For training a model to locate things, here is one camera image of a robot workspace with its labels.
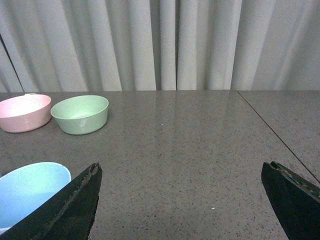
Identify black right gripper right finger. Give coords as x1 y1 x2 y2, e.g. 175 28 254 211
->
261 161 320 240

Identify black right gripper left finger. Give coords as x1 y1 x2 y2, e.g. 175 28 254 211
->
0 163 103 240

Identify light blue plastic bowl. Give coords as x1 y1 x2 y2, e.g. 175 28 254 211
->
0 162 72 234

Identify light green plastic bowl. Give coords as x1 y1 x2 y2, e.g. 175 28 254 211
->
50 95 109 135

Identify pink plastic bowl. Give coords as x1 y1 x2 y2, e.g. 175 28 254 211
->
0 93 52 133

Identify white pleated curtain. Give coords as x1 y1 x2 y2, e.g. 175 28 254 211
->
0 0 320 93

